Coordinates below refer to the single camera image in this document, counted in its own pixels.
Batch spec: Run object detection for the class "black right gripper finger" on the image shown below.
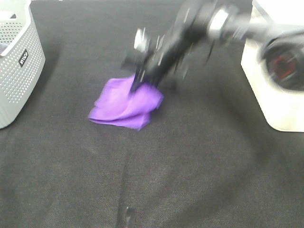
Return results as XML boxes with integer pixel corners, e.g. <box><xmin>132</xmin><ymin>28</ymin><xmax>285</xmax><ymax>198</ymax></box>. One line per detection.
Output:
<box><xmin>129</xmin><ymin>71</ymin><xmax>146</xmax><ymax>94</ymax></box>

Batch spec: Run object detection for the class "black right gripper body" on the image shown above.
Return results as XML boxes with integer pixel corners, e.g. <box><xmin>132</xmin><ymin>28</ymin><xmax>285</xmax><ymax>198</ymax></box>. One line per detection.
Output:
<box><xmin>122</xmin><ymin>0</ymin><xmax>214</xmax><ymax>86</ymax></box>

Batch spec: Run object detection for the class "purple towel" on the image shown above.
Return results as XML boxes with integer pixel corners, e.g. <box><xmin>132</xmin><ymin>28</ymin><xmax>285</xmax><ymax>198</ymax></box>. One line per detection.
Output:
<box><xmin>88</xmin><ymin>75</ymin><xmax>164</xmax><ymax>130</ymax></box>

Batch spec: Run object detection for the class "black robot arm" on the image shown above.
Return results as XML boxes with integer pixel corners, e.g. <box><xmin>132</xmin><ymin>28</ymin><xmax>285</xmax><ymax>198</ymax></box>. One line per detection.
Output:
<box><xmin>122</xmin><ymin>0</ymin><xmax>304</xmax><ymax>92</ymax></box>

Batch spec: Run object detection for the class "black table mat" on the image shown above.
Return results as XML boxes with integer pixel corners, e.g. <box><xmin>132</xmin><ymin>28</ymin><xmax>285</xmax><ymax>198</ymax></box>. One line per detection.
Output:
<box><xmin>0</xmin><ymin>0</ymin><xmax>304</xmax><ymax>228</ymax></box>

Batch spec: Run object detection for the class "grey perforated plastic basket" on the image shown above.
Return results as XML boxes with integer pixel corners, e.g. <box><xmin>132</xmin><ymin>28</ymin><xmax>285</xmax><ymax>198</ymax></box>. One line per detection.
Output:
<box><xmin>0</xmin><ymin>0</ymin><xmax>45</xmax><ymax>128</ymax></box>

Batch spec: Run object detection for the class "white plastic basket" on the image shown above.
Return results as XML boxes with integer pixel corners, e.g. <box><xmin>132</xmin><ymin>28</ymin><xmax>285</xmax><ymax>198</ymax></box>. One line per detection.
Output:
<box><xmin>241</xmin><ymin>0</ymin><xmax>304</xmax><ymax>132</ymax></box>

